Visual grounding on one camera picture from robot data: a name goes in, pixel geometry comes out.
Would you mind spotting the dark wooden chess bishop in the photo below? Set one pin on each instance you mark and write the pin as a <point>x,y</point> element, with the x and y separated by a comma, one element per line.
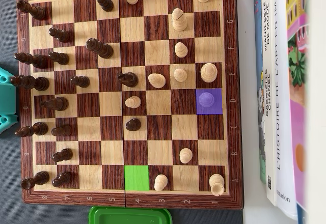
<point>35,129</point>
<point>33,60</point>

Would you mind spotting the light wooden chess queen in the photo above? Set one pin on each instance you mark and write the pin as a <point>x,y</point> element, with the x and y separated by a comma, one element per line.
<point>205,99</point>

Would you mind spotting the dark wooden chess rook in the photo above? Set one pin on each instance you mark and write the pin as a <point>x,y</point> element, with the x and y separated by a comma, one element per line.
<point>35,11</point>
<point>38,178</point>

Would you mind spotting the dark wooden chess pawn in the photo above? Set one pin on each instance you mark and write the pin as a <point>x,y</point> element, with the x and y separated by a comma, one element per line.
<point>63,155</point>
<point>59,35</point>
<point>59,58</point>
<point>63,179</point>
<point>81,81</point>
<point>62,131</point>
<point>105,3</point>
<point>133,125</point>

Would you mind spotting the cream Gabrielle Chanel book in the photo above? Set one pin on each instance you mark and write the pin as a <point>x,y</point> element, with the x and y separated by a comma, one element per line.
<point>270,132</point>

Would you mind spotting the light wooden chess bishop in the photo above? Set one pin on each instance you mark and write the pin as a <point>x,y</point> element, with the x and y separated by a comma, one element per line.
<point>179,21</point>

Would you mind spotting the light wooden chess king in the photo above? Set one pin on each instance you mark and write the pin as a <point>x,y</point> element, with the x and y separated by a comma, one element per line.
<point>208,72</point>

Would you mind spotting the green plastic tray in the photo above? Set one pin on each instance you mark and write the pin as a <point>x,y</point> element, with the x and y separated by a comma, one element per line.
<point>127,216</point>

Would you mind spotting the pink illustrated puzzle box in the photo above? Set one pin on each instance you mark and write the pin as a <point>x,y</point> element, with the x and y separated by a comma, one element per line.
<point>296,119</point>

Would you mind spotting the blue illustrated book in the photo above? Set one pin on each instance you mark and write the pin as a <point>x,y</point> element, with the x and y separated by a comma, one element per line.
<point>258,56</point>

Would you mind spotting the wooden folding chess board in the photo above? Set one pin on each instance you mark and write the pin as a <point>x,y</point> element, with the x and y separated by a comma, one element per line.
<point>76,198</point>

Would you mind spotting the white flat panel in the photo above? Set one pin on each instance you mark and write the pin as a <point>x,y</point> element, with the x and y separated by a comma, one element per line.
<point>318,107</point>

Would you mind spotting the dark wooden chess king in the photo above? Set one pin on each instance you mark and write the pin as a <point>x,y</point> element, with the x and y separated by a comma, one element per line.
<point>33,83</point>

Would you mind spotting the white art history book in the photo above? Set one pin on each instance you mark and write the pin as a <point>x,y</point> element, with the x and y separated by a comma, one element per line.
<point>282,132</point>

